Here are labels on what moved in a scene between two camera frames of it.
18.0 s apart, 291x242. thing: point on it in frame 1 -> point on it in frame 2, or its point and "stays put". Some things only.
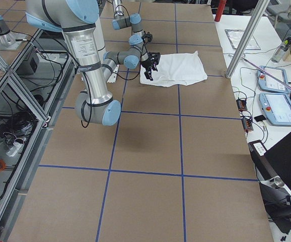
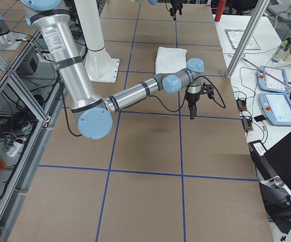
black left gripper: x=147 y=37 -> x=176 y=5
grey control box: x=29 y=64 stays put
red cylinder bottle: x=221 y=6 stays put
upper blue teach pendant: x=268 y=83 stays put
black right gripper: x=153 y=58 -> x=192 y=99
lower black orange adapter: x=247 y=124 stays put
